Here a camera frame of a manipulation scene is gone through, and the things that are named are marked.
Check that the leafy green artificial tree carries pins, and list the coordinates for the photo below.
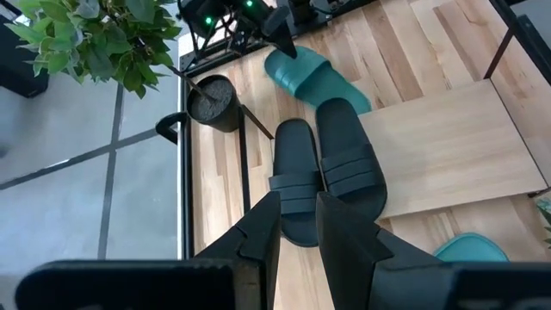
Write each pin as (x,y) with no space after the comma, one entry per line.
(90,43)

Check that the green rubber slide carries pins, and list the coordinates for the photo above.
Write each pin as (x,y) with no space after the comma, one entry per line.
(314,77)
(471,249)

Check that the potted green succulent plant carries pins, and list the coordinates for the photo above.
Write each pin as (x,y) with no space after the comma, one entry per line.
(546,215)

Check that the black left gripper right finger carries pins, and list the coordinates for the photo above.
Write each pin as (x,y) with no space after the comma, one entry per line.
(348,258)

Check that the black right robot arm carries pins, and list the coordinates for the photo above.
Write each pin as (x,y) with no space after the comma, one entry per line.
(202,13)

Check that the black round plant pot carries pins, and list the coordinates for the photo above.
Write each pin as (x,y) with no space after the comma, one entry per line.
(213,103)

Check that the black rubber slide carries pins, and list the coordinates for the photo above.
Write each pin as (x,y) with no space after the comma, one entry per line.
(348,142)
(297,155)

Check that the black frame wooden shelf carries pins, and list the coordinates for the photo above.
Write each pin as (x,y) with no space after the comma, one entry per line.
(447,146)

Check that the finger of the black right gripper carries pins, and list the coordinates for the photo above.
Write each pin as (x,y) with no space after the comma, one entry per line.
(287,43)

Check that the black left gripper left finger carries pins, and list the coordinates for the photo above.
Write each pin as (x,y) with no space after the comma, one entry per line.
(258,258)

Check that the black furniture piece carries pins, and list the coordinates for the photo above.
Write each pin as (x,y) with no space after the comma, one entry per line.
(19,64)

